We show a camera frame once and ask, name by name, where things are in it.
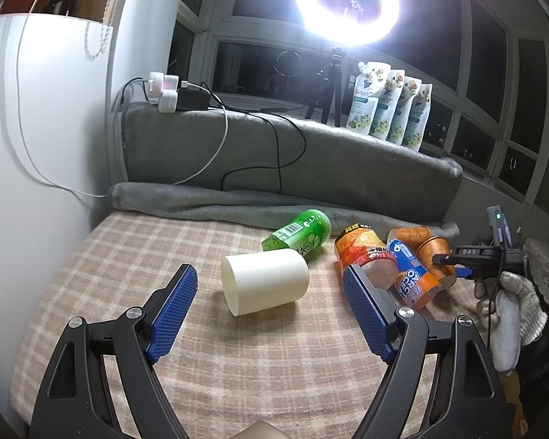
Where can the orange snack canister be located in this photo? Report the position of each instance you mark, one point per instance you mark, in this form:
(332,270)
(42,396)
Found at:
(359,244)

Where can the white gloved right hand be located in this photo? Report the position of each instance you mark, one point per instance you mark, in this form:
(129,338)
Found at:
(513,319)

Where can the bright ring light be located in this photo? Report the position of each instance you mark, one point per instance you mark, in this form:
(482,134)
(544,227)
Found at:
(341,22)

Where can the refill pouch with spout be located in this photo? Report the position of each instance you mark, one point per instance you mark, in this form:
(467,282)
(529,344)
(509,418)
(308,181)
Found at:
(368,88)

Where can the grey back cushion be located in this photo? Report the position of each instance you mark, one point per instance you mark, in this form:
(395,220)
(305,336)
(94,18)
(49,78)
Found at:
(234,151)

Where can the grey rolled blanket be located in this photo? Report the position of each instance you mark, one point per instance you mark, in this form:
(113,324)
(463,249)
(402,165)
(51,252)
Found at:
(249,208)

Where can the white power strip plugs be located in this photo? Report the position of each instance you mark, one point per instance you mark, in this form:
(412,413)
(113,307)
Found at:
(163,88)

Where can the dark bottle on shelf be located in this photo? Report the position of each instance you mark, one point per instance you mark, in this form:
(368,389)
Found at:
(60,7)

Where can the orange paper cup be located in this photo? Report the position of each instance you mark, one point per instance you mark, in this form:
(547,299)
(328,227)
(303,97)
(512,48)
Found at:
(412,237)
(431,253)

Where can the orange paper cup front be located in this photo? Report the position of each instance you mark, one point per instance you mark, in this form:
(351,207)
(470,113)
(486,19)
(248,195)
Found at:
(431,253)

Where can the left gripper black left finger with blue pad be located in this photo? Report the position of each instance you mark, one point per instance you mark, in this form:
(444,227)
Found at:
(74,398)

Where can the beige plaid mat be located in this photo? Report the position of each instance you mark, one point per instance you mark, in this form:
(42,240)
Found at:
(303,367)

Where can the orange paper cup rear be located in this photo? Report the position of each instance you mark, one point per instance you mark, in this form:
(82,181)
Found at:
(412,237)

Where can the black power adapter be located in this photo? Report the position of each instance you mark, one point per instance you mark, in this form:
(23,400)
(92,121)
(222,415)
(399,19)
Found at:
(192,100)

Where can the black tripod stand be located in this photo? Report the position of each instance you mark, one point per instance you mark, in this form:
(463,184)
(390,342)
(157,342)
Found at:
(327,93)

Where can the white plastic cup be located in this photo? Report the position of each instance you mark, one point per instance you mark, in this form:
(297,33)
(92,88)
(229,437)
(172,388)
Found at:
(263,280)

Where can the green tea bottle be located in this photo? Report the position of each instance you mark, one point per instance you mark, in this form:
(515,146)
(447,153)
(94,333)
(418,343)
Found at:
(306,233)

